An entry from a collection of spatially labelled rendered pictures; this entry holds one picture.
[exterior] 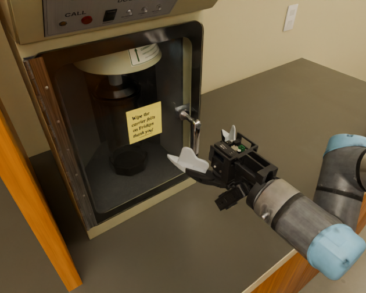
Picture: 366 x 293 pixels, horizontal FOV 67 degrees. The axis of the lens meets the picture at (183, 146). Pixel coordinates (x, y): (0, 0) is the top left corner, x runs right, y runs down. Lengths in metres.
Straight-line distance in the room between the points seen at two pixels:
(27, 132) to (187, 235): 0.60
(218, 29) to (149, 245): 0.87
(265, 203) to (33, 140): 0.78
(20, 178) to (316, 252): 0.42
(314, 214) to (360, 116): 0.86
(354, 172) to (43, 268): 0.65
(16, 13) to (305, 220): 0.44
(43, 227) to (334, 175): 0.49
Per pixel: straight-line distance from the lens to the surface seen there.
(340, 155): 0.56
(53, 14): 0.38
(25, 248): 0.78
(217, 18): 1.20
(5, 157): 0.41
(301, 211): 0.45
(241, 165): 0.50
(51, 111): 0.48
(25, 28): 0.40
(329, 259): 0.45
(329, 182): 0.55
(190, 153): 0.53
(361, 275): 1.97
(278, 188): 0.47
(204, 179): 0.53
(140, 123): 0.56
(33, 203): 0.47
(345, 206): 0.55
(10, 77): 0.93
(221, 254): 0.69
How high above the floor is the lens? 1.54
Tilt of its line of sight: 40 degrees down
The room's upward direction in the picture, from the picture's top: straight up
